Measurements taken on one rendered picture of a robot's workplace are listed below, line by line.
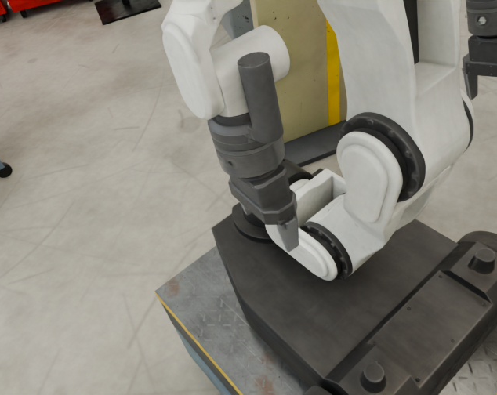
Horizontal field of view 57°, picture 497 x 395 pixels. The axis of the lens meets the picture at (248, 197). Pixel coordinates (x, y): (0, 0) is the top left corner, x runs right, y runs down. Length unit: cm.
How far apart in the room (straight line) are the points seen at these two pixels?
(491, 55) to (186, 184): 162
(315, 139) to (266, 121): 178
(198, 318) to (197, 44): 90
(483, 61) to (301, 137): 151
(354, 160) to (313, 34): 144
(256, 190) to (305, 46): 152
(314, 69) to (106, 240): 120
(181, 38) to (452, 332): 77
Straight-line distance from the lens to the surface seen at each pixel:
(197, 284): 132
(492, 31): 83
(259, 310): 104
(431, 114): 65
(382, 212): 70
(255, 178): 59
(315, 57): 211
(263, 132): 51
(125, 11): 418
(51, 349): 190
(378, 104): 64
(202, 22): 48
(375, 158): 63
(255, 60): 49
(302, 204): 102
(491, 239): 116
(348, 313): 103
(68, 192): 245
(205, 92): 49
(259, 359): 118
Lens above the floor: 146
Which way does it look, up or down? 45 degrees down
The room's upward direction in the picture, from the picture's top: 12 degrees counter-clockwise
